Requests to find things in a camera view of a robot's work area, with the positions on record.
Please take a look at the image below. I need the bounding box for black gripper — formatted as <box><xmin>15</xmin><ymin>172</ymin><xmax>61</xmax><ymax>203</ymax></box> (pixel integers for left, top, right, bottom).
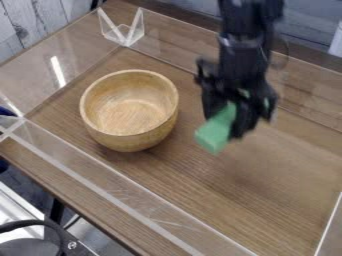
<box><xmin>195</xmin><ymin>35</ymin><xmax>278</xmax><ymax>140</ymax></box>

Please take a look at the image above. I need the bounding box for green rectangular block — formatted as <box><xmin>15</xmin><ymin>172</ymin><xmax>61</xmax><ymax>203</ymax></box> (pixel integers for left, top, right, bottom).
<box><xmin>195</xmin><ymin>103</ymin><xmax>236</xmax><ymax>154</ymax></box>

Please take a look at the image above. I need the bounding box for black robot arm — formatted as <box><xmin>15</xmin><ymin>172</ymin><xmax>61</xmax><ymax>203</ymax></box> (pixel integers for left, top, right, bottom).
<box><xmin>195</xmin><ymin>0</ymin><xmax>284</xmax><ymax>144</ymax></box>

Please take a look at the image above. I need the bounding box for brown wooden bowl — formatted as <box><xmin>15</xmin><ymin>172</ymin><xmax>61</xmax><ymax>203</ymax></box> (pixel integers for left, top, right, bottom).
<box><xmin>79</xmin><ymin>69</ymin><xmax>179</xmax><ymax>152</ymax></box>

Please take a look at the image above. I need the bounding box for blue object at edge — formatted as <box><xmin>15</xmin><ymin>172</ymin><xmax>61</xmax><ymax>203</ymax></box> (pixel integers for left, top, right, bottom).
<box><xmin>0</xmin><ymin>106</ymin><xmax>16</xmax><ymax>117</ymax></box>

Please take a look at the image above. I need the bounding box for clear acrylic barrier wall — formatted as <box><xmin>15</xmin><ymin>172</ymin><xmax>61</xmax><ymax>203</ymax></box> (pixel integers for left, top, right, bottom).
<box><xmin>0</xmin><ymin>0</ymin><xmax>342</xmax><ymax>256</ymax></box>

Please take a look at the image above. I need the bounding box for black metal table bracket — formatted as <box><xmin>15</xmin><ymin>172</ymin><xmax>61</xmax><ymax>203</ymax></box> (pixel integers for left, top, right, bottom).
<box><xmin>44</xmin><ymin>198</ymin><xmax>99</xmax><ymax>256</ymax></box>

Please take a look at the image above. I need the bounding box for black cable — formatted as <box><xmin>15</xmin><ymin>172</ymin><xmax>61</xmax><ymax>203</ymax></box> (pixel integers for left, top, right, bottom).
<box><xmin>0</xmin><ymin>219</ymin><xmax>64</xmax><ymax>256</ymax></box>

